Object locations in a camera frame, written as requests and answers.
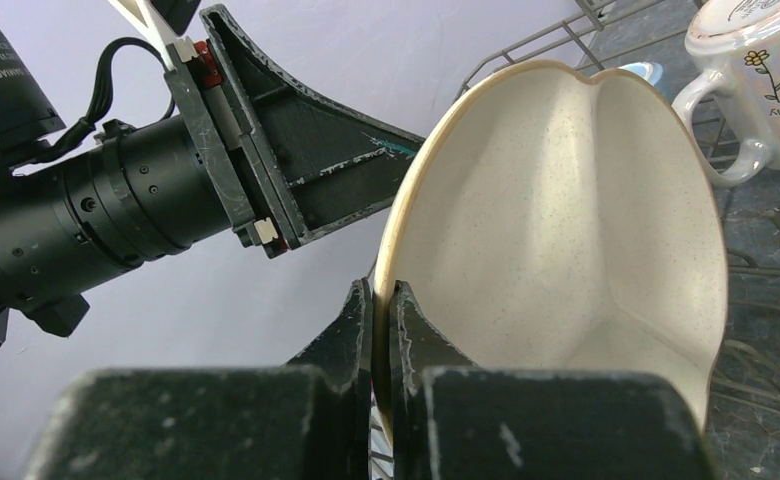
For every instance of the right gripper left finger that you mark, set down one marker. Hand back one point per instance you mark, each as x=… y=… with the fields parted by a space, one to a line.
x=306 y=419

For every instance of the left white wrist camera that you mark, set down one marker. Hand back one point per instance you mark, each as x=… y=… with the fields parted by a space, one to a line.
x=169 y=41

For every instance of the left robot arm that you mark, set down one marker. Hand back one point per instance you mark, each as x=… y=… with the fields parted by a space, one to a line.
x=192 y=132

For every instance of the light blue mug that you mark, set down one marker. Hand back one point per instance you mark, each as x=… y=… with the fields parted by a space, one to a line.
x=651 y=72

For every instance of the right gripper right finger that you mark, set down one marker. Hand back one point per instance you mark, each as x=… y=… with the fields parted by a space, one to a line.
x=454 y=420

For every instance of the white floral mug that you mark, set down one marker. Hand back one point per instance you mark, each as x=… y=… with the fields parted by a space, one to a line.
x=735 y=46

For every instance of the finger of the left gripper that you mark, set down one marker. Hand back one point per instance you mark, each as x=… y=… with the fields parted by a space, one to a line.
x=314 y=164

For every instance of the grey wire dish rack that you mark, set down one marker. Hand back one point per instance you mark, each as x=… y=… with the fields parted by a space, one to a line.
x=742 y=426

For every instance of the cream divided plate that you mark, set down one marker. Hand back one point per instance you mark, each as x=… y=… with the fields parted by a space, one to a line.
x=557 y=221

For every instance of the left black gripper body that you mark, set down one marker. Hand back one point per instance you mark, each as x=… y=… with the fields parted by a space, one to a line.
x=142 y=194

